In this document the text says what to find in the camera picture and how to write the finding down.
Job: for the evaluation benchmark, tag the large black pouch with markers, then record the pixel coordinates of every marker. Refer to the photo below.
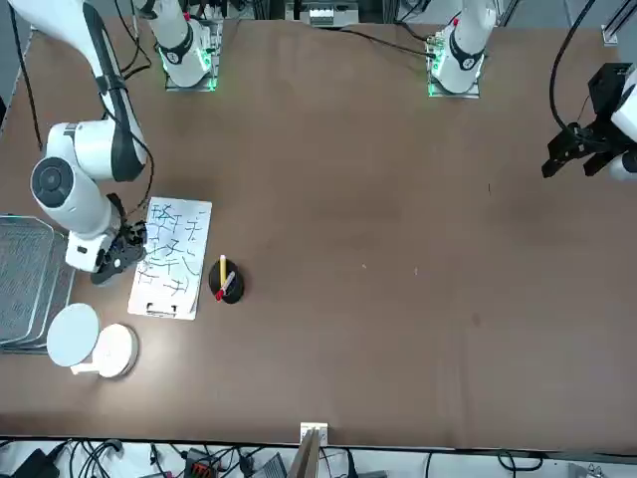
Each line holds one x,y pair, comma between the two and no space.
35,463

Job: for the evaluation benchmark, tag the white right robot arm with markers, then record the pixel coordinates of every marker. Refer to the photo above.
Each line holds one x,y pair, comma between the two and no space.
64,199

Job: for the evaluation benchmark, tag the aluminium profile post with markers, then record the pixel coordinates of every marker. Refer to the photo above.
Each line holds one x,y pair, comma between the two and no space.
311,453

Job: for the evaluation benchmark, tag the black mesh pen holder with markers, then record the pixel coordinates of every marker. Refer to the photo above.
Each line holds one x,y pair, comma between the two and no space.
236,294

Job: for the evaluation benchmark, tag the scribbled A4 paper sheet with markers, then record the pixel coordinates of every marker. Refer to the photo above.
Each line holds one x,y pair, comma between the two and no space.
191,224

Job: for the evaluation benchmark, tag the silver frame profile bracket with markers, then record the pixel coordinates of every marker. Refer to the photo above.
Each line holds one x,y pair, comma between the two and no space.
613,25

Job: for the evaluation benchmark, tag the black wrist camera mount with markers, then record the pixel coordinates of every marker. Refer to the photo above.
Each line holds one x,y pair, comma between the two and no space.
117,266

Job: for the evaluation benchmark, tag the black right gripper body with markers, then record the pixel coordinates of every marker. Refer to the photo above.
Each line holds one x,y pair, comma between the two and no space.
119,234

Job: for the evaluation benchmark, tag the white power strip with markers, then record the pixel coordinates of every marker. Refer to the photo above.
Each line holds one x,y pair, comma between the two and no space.
321,16

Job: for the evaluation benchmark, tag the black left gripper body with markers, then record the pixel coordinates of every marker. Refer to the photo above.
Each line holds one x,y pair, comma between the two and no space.
604,89

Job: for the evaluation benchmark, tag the orange black electronic device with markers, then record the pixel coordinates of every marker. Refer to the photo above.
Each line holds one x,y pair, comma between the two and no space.
201,465

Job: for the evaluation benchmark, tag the yellow highlighter pen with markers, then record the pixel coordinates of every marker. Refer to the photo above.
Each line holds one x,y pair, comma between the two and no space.
223,266

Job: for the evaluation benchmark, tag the white round desk lamp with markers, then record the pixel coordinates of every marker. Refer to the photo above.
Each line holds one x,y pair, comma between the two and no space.
72,334

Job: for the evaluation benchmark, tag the red capped marker pen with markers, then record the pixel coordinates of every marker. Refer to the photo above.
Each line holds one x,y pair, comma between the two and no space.
226,286

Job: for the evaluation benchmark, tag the silver mesh file tray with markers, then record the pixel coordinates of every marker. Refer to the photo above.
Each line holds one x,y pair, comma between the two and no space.
25,279

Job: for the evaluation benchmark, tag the white clipboard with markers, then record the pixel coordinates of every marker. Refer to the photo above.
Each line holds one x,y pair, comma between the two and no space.
186,313

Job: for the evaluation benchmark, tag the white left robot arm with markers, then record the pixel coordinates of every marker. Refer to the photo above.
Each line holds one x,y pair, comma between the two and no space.
465,50

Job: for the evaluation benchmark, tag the black clipboard clip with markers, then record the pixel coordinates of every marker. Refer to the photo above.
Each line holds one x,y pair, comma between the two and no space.
161,312

